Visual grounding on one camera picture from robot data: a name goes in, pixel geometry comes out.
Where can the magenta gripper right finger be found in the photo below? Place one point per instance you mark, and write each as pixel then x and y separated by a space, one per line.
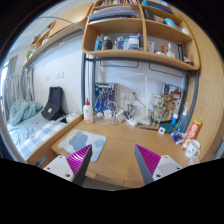
pixel 147 161

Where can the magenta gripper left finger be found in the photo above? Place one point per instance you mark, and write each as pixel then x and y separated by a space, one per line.
pixel 78 162

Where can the white power strip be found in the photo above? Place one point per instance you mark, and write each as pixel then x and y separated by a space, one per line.
pixel 132 122

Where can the white mug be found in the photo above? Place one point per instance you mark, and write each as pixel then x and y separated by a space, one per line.
pixel 193 148

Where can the blue spray bottle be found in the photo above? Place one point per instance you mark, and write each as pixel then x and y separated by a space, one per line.
pixel 182 119

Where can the white bottle red cap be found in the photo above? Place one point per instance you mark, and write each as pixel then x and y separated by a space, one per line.
pixel 88 112

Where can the colourful poster board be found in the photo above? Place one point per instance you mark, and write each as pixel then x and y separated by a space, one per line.
pixel 167 104

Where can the black backpack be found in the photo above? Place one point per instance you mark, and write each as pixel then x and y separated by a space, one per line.
pixel 53 108

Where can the bed with checkered sheet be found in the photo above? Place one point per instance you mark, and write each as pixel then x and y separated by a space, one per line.
pixel 29 134

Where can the red chips can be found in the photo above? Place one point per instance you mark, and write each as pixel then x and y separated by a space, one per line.
pixel 195 126

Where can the blue robot model box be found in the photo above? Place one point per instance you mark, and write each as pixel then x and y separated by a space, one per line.
pixel 105 94

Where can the teal blanket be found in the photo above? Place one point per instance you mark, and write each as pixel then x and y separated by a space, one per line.
pixel 22 110

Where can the wooden wall shelf unit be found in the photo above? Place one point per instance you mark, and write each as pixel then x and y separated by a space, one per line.
pixel 140 29

